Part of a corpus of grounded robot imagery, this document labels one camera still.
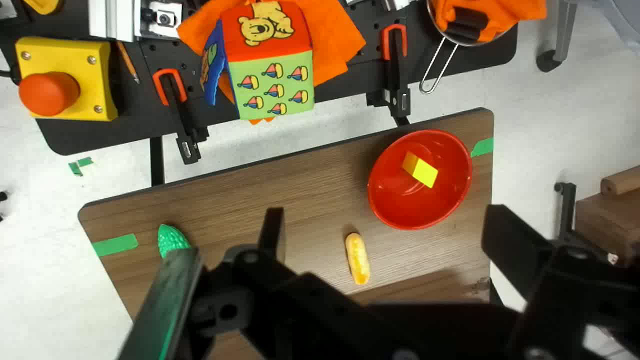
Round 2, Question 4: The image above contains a grey chair leg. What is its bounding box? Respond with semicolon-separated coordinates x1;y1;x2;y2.
535;0;580;74

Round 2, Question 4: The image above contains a bent green tape piece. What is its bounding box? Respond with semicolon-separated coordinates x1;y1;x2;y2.
67;157;97;179

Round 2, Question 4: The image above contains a black mounting board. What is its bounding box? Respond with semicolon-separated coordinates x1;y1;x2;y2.
0;0;520;157

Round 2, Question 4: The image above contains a metal wire-handled strainer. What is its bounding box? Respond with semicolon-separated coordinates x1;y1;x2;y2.
419;0;522;97

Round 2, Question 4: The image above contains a yellow cube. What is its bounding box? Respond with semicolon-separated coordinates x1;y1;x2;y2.
401;151;441;190

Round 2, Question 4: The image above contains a green toy cone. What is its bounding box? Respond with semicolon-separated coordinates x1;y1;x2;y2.
156;223;196;262

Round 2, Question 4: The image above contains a yellow emergency stop box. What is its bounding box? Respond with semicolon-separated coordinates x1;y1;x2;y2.
15;36;120;125

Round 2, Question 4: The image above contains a yellow toy corn cob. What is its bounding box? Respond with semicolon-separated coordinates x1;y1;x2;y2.
343;228;373;289

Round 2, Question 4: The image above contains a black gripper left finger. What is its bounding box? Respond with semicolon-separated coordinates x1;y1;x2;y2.
119;207;402;360

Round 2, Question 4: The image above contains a large orange cloth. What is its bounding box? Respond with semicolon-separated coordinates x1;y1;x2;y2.
177;0;368;89

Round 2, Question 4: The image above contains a short black post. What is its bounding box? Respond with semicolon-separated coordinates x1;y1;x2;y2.
552;180;579;243

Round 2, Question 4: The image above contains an orange-handled black clamp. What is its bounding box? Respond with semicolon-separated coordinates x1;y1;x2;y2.
151;66;213;166
365;22;415;128

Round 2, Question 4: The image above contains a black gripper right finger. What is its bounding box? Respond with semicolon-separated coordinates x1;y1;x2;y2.
480;203;640;360

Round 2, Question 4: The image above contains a brown wooden block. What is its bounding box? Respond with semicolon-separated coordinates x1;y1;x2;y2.
575;165;640;268

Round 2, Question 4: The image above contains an orange pencil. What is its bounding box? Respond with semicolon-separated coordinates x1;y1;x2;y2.
116;41;143;87

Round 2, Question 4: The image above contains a long green tape strip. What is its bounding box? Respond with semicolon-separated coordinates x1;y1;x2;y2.
90;232;141;260

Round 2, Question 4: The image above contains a red plastic bowl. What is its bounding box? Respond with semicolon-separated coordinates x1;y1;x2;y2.
366;128;477;232

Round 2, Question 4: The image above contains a cartoon bear cloth book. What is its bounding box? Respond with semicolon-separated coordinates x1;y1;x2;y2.
219;0;316;126

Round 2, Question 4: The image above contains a black table leg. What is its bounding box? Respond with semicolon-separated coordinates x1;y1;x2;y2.
149;136;169;188

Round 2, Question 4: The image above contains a small orange cloth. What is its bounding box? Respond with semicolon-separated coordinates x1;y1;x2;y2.
429;0;549;45

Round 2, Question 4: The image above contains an aluminium extrusion profile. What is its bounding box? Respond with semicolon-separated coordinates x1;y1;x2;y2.
88;0;187;45

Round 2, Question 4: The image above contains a small yellow rounded object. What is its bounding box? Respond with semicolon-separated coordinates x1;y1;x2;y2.
22;0;67;19

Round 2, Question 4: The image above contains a blue fabric piece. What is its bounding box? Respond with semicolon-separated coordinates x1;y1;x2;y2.
198;19;233;108

